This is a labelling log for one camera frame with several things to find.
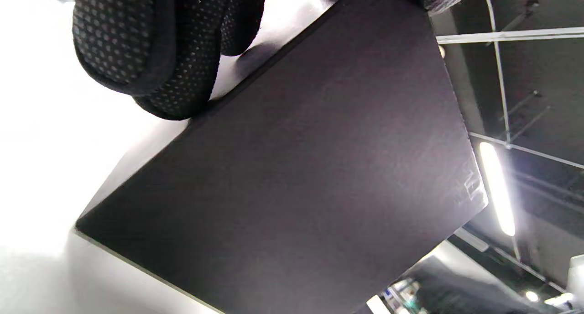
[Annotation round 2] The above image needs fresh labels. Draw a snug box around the person's left hand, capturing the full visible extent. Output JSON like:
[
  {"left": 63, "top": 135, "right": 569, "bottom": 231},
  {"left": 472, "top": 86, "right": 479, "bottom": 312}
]
[{"left": 72, "top": 0, "right": 483, "bottom": 121}]

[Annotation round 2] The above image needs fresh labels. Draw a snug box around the black gift box lid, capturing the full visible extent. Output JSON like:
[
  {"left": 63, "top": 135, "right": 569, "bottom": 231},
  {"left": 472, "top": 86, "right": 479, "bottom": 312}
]
[{"left": 74, "top": 0, "right": 489, "bottom": 314}]

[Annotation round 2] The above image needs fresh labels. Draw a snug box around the group of ceiling light strips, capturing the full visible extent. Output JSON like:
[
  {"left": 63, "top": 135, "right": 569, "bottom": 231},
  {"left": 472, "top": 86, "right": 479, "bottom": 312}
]
[{"left": 478, "top": 141, "right": 576, "bottom": 306}]

